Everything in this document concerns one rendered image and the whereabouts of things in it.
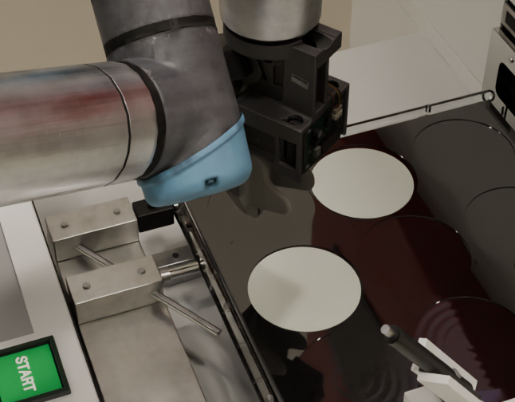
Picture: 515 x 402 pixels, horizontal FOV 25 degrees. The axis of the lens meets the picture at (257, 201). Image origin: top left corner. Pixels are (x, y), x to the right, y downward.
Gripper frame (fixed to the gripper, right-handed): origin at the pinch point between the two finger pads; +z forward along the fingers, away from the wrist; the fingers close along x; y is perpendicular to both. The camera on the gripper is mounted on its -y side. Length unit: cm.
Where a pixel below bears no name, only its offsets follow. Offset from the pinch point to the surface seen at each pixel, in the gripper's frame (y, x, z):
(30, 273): -10.7, -16.2, 1.2
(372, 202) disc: 5.7, 12.3, 7.1
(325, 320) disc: 9.6, -2.4, 7.2
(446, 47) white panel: -3.2, 45.8, 13.2
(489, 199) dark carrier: 14.6, 19.2, 7.3
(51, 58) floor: -123, 95, 97
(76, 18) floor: -129, 110, 97
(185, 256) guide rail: -7.8, 0.4, 12.2
